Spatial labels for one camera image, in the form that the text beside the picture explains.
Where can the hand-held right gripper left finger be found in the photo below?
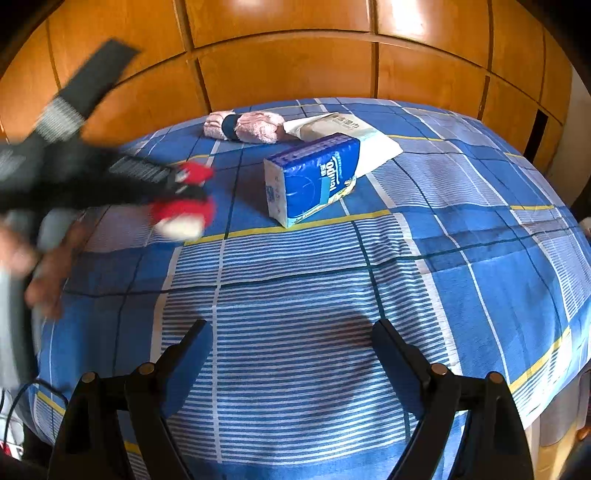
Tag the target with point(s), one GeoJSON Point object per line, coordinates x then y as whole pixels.
{"type": "Point", "coordinates": [182, 369]}

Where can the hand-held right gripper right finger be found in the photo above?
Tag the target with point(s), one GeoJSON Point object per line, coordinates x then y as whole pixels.
{"type": "Point", "coordinates": [399, 364]}

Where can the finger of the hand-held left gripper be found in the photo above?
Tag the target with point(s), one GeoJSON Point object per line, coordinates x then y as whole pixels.
{"type": "Point", "coordinates": [147, 189]}

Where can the red plush doll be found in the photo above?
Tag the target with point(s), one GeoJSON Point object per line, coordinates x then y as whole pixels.
{"type": "Point", "coordinates": [184, 217]}

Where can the person's left hand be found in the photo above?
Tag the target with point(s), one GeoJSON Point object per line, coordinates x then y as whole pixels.
{"type": "Point", "coordinates": [55, 267]}

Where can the blue plaid bed sheet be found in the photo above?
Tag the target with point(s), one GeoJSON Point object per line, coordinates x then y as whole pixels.
{"type": "Point", "coordinates": [323, 286]}

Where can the pink fluffy cloth roll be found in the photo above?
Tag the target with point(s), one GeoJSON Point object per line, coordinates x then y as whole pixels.
{"type": "Point", "coordinates": [258, 127]}

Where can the blue tissue pack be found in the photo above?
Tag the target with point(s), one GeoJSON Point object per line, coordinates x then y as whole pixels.
{"type": "Point", "coordinates": [309, 180]}

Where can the wooden wardrobe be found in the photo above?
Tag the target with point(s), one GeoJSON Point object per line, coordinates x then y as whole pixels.
{"type": "Point", "coordinates": [286, 60]}

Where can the white wet wipes pack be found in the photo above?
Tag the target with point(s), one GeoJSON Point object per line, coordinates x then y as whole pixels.
{"type": "Point", "coordinates": [374, 143]}

